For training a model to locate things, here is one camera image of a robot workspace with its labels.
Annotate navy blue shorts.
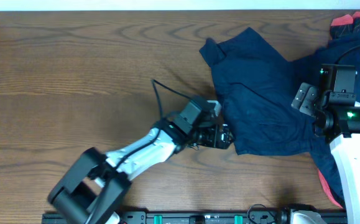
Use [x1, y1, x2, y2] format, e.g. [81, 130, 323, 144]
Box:
[200, 28, 325, 156]

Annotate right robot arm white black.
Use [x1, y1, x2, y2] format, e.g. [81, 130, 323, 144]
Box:
[292, 64, 360, 223]

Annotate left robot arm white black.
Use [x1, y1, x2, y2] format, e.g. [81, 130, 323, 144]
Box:
[47, 120, 234, 223]

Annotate pile of navy clothes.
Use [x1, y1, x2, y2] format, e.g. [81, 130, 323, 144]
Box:
[293, 29, 360, 206]

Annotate black mounting rail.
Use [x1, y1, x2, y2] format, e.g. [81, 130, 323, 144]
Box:
[42, 210, 348, 224]

